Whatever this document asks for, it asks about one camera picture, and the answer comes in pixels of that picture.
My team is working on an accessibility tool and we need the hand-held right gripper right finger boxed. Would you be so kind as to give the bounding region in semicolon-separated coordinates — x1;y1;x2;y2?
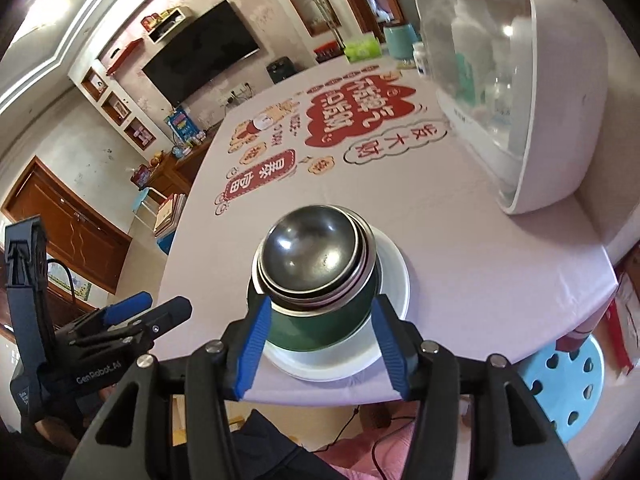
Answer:
369;294;583;480

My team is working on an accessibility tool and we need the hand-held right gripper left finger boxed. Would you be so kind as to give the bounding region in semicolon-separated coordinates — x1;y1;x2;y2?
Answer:
60;296;275;480

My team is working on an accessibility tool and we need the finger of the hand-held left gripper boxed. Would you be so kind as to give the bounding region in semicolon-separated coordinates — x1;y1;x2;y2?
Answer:
72;296;193;356
75;291;153;333

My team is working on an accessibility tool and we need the white plate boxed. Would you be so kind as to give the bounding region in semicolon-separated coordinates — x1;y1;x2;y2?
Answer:
262;232;412;382

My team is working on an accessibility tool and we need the green plate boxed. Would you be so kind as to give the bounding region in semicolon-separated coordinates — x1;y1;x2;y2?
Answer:
246;277;378;352

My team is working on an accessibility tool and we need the pink steel bowl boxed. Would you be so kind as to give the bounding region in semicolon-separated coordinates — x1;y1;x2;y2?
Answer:
251;205;377;311

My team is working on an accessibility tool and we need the patterned steel bowl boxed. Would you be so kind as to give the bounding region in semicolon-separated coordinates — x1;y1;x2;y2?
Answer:
257;206;370;303

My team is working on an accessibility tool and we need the plain steel bowl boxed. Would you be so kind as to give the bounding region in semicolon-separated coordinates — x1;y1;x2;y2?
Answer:
262;205;360;292

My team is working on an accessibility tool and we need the person's left hand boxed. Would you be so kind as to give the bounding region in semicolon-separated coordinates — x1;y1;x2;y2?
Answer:
35;412;83;443

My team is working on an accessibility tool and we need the brown wooden door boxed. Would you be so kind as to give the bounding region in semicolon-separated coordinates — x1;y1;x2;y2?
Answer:
1;156;132;296

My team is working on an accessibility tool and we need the stack of books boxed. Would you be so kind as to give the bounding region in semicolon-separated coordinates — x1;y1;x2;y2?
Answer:
152;192;189;238

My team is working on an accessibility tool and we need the black garment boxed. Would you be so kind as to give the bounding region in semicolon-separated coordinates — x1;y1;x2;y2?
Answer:
227;409;351;480

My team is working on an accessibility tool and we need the small blue white stool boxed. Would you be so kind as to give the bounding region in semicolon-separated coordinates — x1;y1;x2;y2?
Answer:
131;187;167;233

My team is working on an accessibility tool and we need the pink clothing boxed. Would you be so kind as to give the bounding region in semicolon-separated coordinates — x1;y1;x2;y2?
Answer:
317;422;418;480

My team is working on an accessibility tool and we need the printed lilac tablecloth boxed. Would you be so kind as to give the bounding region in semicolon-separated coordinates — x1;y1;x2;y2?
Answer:
156;55;618;406

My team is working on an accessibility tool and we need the wooden sideboard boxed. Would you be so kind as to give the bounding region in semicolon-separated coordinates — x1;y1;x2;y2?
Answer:
132;137;216;196

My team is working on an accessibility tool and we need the light blue plastic stool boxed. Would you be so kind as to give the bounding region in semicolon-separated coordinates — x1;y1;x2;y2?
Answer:
516;334;605;443

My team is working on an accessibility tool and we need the colourful blue box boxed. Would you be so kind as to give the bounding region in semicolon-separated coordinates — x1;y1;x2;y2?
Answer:
164;109;202;145

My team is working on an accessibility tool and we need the red white box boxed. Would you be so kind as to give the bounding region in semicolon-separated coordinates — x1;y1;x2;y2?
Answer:
602;265;640;376

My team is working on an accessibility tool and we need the black television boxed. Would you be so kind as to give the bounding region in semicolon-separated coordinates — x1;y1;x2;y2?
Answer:
141;0;261;105

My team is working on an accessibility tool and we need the clear plastic bottle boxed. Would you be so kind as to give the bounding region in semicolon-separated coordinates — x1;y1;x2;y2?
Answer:
482;72;513;133

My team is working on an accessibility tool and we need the black appliance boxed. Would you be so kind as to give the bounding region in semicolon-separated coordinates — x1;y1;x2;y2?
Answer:
267;58;297;86

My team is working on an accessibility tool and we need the white pill bottle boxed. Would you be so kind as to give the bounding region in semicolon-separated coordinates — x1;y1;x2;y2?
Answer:
411;41;431;77

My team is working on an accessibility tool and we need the white cabinet with clear cover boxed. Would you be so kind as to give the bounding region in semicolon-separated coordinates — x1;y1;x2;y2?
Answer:
415;0;610;217

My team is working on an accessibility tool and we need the green tissue box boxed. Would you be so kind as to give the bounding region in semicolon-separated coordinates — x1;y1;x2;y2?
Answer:
343;34;383;64

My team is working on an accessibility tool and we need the teal canister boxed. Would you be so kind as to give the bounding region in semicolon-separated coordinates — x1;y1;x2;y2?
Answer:
383;22;421;60

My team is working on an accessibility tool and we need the white bottle teal label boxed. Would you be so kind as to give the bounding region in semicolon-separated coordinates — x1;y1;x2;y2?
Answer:
451;0;493;108

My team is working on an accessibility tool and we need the wall poster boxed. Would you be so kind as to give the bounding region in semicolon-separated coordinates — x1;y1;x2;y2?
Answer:
47;262;93;302

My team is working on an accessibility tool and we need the black cable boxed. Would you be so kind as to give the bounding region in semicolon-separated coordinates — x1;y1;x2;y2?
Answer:
47;259;76;301

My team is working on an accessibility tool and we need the white wall shelf unit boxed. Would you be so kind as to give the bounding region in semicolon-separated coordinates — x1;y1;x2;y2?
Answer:
67;57;157;150

